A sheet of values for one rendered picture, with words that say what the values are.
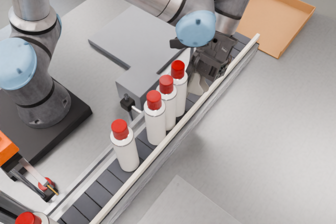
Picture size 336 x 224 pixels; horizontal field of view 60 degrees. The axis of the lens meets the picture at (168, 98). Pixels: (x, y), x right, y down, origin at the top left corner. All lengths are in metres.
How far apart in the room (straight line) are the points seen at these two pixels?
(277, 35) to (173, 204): 0.74
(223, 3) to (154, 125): 0.32
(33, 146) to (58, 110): 0.12
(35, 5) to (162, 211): 0.58
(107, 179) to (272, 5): 0.94
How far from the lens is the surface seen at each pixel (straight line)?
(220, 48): 0.73
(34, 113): 0.88
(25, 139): 0.93
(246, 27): 1.19
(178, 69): 0.68
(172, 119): 0.77
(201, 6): 0.56
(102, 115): 0.93
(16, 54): 0.79
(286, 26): 1.24
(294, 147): 0.93
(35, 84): 0.80
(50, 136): 0.90
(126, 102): 0.77
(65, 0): 1.35
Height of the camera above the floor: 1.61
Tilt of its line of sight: 56 degrees down
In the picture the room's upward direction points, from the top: straight up
